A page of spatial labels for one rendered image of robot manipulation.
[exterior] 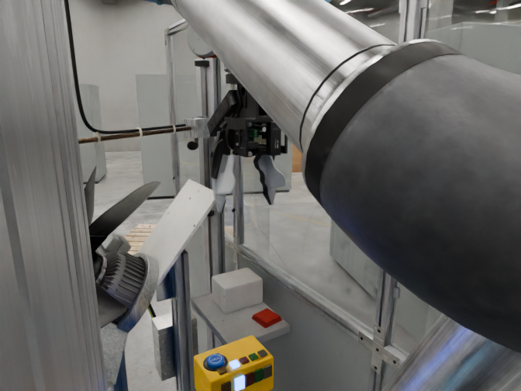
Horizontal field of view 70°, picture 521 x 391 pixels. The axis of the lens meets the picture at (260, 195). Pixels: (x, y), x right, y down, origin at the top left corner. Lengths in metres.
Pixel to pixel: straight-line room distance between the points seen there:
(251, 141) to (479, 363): 0.38
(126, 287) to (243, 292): 0.49
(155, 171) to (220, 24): 6.28
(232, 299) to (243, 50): 1.27
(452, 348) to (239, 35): 0.27
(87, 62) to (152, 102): 7.10
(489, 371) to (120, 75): 13.06
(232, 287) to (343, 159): 1.31
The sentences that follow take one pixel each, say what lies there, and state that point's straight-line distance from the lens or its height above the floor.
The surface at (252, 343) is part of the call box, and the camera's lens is 0.98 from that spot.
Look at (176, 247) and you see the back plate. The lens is 1.20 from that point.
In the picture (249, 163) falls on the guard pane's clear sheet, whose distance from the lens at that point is 1.56.
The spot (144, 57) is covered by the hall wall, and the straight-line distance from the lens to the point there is 13.17.
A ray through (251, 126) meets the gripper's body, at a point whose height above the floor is 1.61.
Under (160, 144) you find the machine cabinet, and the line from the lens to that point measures 6.47.
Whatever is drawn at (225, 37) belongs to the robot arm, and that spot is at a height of 1.68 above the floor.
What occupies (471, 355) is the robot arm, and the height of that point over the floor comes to 1.47.
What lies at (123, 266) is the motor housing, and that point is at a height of 1.17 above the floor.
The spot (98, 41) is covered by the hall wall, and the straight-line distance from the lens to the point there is 13.37.
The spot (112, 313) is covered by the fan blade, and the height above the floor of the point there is 1.19.
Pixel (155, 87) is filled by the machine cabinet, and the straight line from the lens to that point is 6.44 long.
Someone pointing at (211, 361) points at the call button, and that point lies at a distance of 0.91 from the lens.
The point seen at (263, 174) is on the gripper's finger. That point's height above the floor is 1.52.
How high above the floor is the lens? 1.64
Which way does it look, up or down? 14 degrees down
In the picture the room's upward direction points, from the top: straight up
